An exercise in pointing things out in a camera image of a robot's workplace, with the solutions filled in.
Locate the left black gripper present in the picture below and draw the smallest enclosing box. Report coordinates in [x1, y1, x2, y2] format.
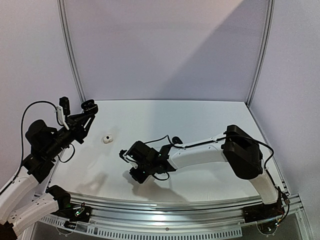
[44, 111, 95, 159]

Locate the white earbud charging case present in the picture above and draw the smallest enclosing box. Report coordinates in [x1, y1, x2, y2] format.
[102, 134, 114, 144]

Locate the glossy black charging case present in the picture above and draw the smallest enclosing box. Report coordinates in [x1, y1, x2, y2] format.
[80, 99, 99, 115]

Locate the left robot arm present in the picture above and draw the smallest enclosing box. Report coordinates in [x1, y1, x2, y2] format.
[0, 112, 95, 240]

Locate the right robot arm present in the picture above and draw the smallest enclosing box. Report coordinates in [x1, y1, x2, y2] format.
[119, 124, 281, 218]

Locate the black oval charging case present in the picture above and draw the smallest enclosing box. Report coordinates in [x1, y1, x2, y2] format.
[171, 136, 183, 145]

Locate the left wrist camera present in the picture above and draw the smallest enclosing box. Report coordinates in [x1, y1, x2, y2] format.
[55, 96, 70, 130]

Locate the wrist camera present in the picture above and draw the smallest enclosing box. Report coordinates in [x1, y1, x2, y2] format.
[119, 149, 138, 169]
[55, 96, 70, 130]

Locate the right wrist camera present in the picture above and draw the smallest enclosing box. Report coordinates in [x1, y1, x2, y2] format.
[119, 149, 138, 169]

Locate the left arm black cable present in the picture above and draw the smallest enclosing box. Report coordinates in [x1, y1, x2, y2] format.
[20, 100, 58, 141]

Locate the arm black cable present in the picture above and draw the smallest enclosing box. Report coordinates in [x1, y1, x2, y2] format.
[20, 100, 58, 141]
[144, 134, 291, 201]

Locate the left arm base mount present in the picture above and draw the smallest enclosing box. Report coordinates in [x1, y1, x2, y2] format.
[52, 202, 93, 223]

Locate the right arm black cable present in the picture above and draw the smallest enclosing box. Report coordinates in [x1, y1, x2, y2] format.
[144, 134, 291, 201]

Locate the left aluminium frame post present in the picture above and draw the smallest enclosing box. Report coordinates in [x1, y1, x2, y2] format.
[57, 0, 87, 103]

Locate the aluminium frame post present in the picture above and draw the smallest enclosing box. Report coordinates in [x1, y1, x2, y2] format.
[245, 0, 275, 109]
[57, 0, 87, 103]

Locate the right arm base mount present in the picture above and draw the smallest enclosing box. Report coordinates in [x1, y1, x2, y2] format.
[241, 203, 285, 223]

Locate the aluminium front rail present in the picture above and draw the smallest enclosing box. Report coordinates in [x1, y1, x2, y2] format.
[71, 193, 301, 225]

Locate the right aluminium frame post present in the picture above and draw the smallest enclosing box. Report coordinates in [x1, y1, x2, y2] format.
[245, 0, 275, 109]

